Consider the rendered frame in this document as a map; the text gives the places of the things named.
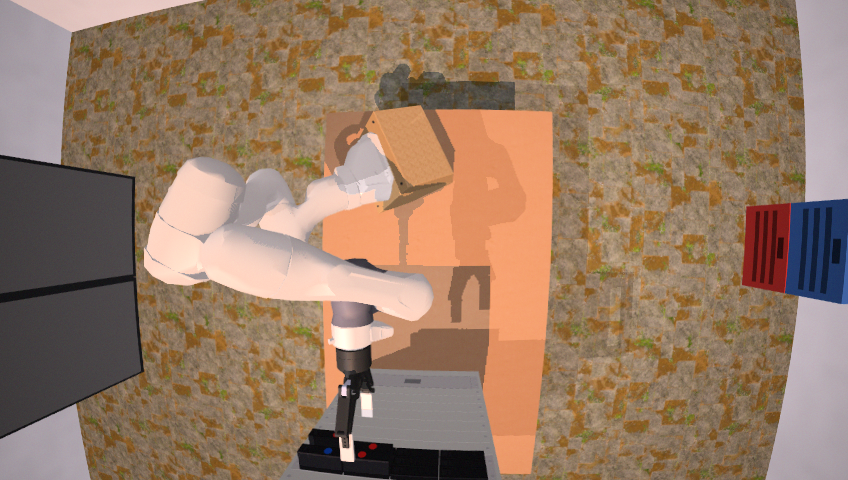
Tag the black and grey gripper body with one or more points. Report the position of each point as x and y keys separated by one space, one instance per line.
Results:
x=353 y=363

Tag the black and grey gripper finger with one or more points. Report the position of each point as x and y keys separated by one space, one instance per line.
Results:
x=344 y=423
x=366 y=394

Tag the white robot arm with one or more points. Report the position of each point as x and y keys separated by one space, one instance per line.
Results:
x=187 y=237

